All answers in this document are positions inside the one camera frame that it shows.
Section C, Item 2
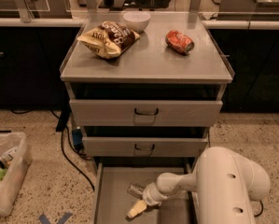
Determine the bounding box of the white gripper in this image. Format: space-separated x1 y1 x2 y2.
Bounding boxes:
127 183 168 218

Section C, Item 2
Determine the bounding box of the clear plastic water bottle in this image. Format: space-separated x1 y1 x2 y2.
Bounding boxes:
127 183 144 199

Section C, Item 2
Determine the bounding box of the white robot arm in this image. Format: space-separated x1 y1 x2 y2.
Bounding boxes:
128 147 271 224

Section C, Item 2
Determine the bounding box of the grey bottom drawer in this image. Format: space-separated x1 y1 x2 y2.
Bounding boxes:
91 163 198 224

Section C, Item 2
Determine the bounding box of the grey drawer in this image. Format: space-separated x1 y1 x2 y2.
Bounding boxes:
70 99 222 127
83 137 208 157
91 163 198 224

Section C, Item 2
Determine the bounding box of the grey middle drawer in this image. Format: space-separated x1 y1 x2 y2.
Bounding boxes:
83 137 208 157

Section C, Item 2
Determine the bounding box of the grey top drawer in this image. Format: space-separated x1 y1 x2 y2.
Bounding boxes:
70 99 222 127

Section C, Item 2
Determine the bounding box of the grey metal drawer cabinet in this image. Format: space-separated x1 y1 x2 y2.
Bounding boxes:
59 10 235 224

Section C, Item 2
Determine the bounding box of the blue power box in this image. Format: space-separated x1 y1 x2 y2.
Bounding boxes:
72 128 83 151

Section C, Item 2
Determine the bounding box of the blue tape cross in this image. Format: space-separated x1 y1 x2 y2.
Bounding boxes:
37 211 74 224

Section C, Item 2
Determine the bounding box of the clear plastic trash bin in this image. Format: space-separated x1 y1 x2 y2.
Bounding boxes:
0 133 32 217

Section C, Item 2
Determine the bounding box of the yellow brown chip bag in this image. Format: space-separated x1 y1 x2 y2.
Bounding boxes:
77 21 140 59

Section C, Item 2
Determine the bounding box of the crushed red soda can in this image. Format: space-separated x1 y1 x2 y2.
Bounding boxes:
165 30 194 55

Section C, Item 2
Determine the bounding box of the white bowl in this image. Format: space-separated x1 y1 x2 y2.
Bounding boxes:
123 11 151 33

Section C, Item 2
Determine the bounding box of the black cable left floor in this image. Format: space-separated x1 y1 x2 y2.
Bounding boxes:
8 108 96 192

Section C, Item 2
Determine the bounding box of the black cable floor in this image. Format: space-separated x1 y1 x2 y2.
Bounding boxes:
8 108 96 192
253 200 265 217

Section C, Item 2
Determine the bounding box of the black cable right floor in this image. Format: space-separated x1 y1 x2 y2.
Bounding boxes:
253 200 265 217

